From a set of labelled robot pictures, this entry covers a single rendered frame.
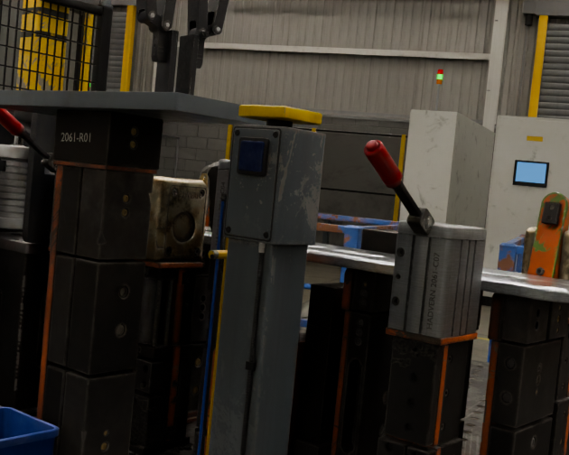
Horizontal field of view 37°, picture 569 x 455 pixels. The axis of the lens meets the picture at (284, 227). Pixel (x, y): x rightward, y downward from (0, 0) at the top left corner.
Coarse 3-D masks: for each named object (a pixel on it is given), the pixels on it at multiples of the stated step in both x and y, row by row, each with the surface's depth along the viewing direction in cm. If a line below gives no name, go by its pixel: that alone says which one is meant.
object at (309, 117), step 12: (240, 108) 84; (252, 108) 83; (264, 108) 82; (276, 108) 81; (288, 108) 81; (264, 120) 86; (276, 120) 84; (288, 120) 83; (300, 120) 83; (312, 120) 84
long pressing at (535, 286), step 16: (208, 240) 124; (320, 256) 111; (336, 256) 110; (352, 256) 109; (368, 256) 115; (384, 256) 118; (384, 272) 105; (496, 272) 110; (512, 272) 112; (480, 288) 97; (496, 288) 96; (512, 288) 95; (528, 288) 94; (544, 288) 93; (560, 288) 93
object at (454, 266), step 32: (448, 224) 94; (416, 256) 89; (448, 256) 87; (480, 256) 93; (416, 288) 89; (448, 288) 88; (416, 320) 89; (448, 320) 89; (416, 352) 90; (448, 352) 90; (416, 384) 90; (448, 384) 91; (416, 416) 90; (448, 416) 92; (384, 448) 92; (416, 448) 90; (448, 448) 92
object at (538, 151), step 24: (504, 120) 891; (528, 120) 883; (552, 120) 876; (504, 144) 891; (528, 144) 883; (552, 144) 876; (504, 168) 892; (528, 168) 881; (552, 168) 876; (504, 192) 892; (528, 192) 884; (504, 216) 893; (528, 216) 885; (504, 240) 893
